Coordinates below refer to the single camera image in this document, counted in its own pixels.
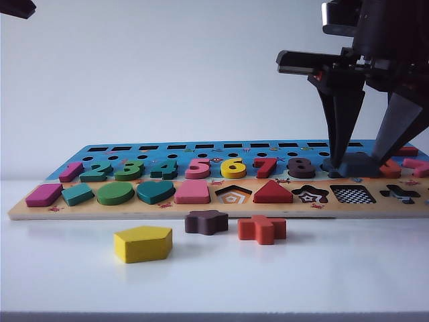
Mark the yellow pentagon block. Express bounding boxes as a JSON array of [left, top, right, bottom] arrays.
[[113, 225, 174, 264]]

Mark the colourful wooden puzzle board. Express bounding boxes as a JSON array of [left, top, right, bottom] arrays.
[[7, 138, 429, 221]]

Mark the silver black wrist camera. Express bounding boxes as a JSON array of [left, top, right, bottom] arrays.
[[320, 1, 361, 36]]

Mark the teal square block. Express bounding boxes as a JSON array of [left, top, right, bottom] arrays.
[[61, 183, 94, 207]]

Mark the yellow number six piece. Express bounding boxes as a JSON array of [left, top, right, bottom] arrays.
[[220, 157, 248, 180]]

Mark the magenta number one piece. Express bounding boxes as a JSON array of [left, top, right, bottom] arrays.
[[58, 162, 84, 183]]

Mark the brown number eight piece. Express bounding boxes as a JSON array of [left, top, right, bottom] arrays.
[[287, 157, 316, 180]]

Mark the teal heart block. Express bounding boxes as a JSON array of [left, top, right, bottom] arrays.
[[136, 180, 176, 205]]

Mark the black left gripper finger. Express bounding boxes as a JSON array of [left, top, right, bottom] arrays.
[[0, 0, 37, 20]]

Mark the navy rectangle block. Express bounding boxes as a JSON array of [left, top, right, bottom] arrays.
[[326, 152, 382, 178]]

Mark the red number seven piece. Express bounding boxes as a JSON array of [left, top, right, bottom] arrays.
[[253, 157, 279, 180]]

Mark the navy number nine piece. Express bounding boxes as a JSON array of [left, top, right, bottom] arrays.
[[321, 158, 340, 178]]

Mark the red triangle block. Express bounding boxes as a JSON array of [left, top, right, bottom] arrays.
[[253, 179, 293, 205]]

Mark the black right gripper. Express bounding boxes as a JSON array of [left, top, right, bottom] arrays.
[[275, 0, 429, 168]]

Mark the pink symbol piece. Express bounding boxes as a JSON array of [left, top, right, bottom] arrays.
[[402, 157, 429, 178]]

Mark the teal number four piece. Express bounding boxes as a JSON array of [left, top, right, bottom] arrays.
[[149, 159, 178, 180]]

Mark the brown star block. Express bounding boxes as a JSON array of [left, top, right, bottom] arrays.
[[184, 210, 229, 236]]

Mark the orange cross block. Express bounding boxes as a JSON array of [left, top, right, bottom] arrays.
[[237, 215, 288, 246]]

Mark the teal number two piece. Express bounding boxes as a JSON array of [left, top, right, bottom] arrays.
[[79, 162, 114, 183]]

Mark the green number three piece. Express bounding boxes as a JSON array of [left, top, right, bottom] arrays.
[[113, 160, 145, 182]]

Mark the pink trapezoid block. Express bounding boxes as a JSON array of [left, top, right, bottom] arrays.
[[174, 180, 210, 205]]

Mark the green oval block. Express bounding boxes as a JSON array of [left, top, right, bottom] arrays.
[[97, 182, 134, 205]]

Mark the magenta parallelogram block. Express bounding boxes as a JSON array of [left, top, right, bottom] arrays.
[[25, 183, 64, 208]]

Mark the pink number five piece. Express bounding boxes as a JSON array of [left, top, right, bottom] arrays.
[[184, 157, 212, 180]]

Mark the orange number ten piece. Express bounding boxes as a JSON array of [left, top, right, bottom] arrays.
[[378, 159, 402, 179]]

